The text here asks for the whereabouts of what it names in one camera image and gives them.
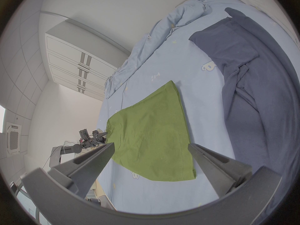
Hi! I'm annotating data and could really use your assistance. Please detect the dark blue garment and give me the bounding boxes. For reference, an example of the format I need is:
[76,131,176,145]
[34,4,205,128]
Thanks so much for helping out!
[189,7,300,210]

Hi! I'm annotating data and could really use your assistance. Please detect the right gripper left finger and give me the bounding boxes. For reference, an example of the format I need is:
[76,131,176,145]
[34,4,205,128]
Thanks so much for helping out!
[48,142,115,199]

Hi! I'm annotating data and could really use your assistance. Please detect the pale blue quilt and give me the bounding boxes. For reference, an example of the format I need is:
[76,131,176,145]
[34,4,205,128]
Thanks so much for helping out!
[104,0,214,99]

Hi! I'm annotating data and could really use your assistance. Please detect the bed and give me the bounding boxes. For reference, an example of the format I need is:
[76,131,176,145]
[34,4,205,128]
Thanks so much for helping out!
[96,0,300,214]

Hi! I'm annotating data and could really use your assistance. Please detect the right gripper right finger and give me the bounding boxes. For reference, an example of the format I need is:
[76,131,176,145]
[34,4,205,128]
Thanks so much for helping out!
[187,143,253,200]

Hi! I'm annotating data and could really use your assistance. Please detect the white ceiling air conditioner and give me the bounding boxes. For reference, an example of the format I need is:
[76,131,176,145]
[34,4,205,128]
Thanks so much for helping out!
[6,122,23,155]

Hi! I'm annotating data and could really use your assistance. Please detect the white wardrobe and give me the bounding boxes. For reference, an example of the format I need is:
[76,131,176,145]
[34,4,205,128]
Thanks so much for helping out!
[45,21,118,101]

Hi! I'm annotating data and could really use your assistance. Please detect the green shorts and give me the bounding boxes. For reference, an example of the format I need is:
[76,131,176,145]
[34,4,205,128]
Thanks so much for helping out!
[106,80,197,182]

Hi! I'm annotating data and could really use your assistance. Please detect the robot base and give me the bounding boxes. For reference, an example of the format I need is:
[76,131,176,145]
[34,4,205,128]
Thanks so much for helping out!
[85,191,116,211]

